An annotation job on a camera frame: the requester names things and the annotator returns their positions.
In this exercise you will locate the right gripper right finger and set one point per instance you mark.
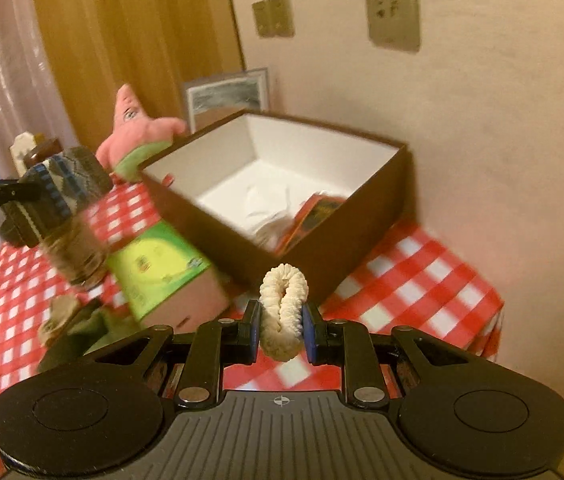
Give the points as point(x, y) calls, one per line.
point(349, 346)

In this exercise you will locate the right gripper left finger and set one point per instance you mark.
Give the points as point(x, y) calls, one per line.
point(214, 346)

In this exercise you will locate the cream scrunchie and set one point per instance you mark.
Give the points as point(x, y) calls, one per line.
point(282, 294)

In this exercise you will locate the green towel cloth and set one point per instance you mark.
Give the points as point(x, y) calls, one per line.
point(94, 327)

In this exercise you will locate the white ceramic bottle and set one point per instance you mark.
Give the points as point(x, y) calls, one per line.
point(24, 143)

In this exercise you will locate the green tea box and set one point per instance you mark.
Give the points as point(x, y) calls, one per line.
point(167, 281)

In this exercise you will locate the dark wooden canister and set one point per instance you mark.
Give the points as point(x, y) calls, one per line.
point(42, 151)

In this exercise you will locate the red checkered tablecloth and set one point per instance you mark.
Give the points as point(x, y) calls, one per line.
point(408, 278)

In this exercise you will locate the glass jar gold lid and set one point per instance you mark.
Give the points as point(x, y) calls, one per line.
point(77, 253)

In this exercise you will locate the red black card packet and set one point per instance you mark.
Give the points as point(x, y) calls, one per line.
point(314, 211)

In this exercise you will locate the beige crumpled cloth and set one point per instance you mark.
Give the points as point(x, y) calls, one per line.
point(62, 309)

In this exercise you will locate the white tissue paper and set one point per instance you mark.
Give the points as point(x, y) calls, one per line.
point(267, 213)

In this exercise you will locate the brown cardboard box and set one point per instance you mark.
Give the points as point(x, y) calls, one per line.
point(199, 183)

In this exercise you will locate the pink Patrick star plush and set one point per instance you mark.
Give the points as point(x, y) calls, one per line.
point(135, 136)

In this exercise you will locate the framed sand picture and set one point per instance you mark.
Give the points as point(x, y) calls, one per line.
point(209, 99)

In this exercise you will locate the double wall socket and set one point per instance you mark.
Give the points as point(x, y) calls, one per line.
point(273, 18)

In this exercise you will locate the single wall socket plate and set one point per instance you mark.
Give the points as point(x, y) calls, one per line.
point(394, 24)

